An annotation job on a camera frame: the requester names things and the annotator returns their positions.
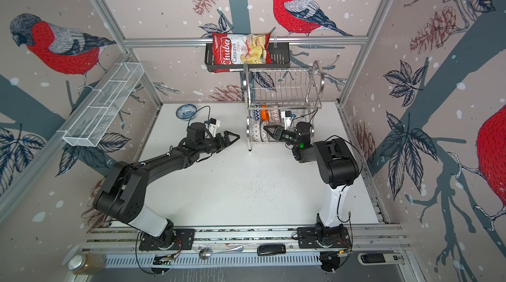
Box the white wire mesh basket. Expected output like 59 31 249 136
63 62 144 147

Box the black remote device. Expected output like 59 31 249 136
257 244 287 257

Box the red cassava chips bag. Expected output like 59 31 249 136
212 33 272 73

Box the orange plastic bowl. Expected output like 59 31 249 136
260 105 270 121

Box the glass jar with silver lid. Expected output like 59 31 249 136
67 252 106 275

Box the blue triangle pattern bowl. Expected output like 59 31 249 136
269 109 281 123

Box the stainless steel dish rack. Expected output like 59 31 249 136
241 61 326 151

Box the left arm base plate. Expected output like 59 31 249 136
138 229 195 252

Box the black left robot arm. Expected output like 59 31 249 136
93 123 240 248

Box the blue floral white bowl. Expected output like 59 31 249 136
176 104 197 121

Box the metal spoon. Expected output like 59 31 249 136
198 246 244 260

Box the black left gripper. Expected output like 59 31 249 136
197 130 240 154

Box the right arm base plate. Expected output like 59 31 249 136
296 225 352 250

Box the black wire shelf basket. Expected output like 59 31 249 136
204 42 291 73

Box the red patterned bowl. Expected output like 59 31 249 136
252 109 262 121

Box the brown white patterned bowl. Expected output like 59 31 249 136
260 121 270 142

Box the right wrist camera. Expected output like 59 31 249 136
280 111 295 129

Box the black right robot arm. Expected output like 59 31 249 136
262 122 361 250

